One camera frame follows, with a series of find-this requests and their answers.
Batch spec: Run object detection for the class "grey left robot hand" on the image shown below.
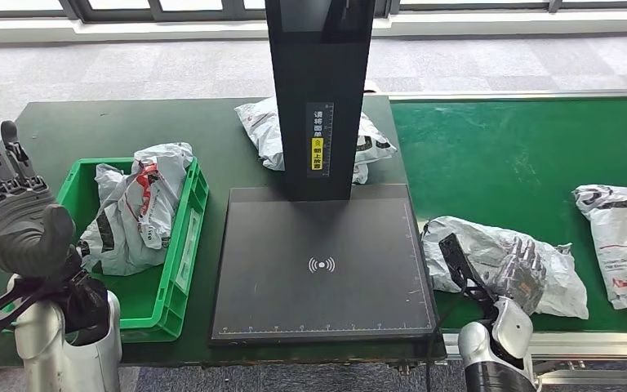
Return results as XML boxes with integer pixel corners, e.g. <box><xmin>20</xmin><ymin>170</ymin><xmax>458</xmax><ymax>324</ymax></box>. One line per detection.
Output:
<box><xmin>0</xmin><ymin>108</ymin><xmax>77</xmax><ymax>279</ymax></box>

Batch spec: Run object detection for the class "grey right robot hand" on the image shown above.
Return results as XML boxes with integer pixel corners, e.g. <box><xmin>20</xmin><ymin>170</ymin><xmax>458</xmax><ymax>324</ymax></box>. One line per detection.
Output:
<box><xmin>489</xmin><ymin>237</ymin><xmax>547</xmax><ymax>316</ymax></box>

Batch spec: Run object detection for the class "plain grey parcel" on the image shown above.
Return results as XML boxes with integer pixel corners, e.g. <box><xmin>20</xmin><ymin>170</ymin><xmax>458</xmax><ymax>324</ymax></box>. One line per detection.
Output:
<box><xmin>421</xmin><ymin>216</ymin><xmax>590</xmax><ymax>320</ymax></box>

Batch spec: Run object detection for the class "grey parcel with red cartoon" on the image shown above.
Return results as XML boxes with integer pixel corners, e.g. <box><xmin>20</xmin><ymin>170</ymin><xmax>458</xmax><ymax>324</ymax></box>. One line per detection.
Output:
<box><xmin>78</xmin><ymin>142</ymin><xmax>196</xmax><ymax>277</ymax></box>

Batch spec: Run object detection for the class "white parcel with red lettering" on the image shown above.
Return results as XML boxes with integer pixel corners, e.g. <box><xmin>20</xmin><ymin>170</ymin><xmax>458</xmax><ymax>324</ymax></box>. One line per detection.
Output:
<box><xmin>572</xmin><ymin>184</ymin><xmax>627</xmax><ymax>310</ymax></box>

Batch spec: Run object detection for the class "green conveyor belt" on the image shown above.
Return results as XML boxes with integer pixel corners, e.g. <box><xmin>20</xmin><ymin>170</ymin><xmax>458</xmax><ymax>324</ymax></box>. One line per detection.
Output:
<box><xmin>390</xmin><ymin>97</ymin><xmax>627</xmax><ymax>336</ymax></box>

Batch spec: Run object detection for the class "black inbound scanning machine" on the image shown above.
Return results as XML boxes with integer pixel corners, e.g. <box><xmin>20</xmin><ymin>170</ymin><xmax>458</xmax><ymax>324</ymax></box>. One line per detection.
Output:
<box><xmin>209</xmin><ymin>0</ymin><xmax>444</xmax><ymax>347</ymax></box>

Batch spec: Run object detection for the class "white grey plastic parcel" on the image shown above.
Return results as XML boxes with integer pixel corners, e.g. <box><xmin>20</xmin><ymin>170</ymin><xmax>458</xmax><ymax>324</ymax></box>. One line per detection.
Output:
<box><xmin>234</xmin><ymin>97</ymin><xmax>399</xmax><ymax>186</ymax></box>

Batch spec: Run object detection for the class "green plastic crate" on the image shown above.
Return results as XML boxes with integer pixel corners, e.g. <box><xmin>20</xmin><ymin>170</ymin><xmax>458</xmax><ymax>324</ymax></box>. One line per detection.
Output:
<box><xmin>2</xmin><ymin>156</ymin><xmax>211</xmax><ymax>343</ymax></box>

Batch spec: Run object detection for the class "wide aluminium conveyor rail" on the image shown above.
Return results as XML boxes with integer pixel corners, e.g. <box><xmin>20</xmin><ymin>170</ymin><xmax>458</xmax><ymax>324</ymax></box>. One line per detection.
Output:
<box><xmin>442</xmin><ymin>332</ymin><xmax>627</xmax><ymax>363</ymax></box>

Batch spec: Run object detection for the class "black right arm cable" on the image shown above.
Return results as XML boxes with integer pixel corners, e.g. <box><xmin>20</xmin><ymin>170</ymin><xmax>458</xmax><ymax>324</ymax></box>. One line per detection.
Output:
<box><xmin>423</xmin><ymin>314</ymin><xmax>444</xmax><ymax>392</ymax></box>

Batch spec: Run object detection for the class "thin aluminium conveyor rail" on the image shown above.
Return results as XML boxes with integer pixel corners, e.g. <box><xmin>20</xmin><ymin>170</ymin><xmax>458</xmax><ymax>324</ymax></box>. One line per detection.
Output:
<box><xmin>386</xmin><ymin>89</ymin><xmax>627</xmax><ymax>103</ymax></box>

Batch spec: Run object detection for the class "dark window frame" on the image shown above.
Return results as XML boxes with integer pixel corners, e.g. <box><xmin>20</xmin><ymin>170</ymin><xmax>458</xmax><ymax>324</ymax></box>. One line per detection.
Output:
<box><xmin>0</xmin><ymin>0</ymin><xmax>627</xmax><ymax>23</ymax></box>

